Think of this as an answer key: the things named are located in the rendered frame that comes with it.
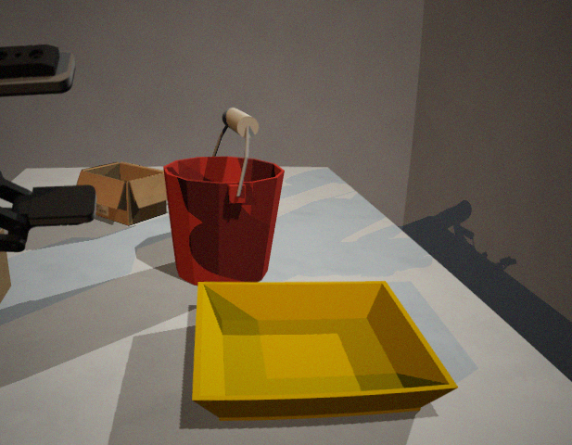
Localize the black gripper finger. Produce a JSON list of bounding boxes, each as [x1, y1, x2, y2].
[[0, 44, 75, 97], [0, 172, 96, 252]]

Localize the red pail with handle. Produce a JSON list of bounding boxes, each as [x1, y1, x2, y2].
[[163, 108, 285, 286]]

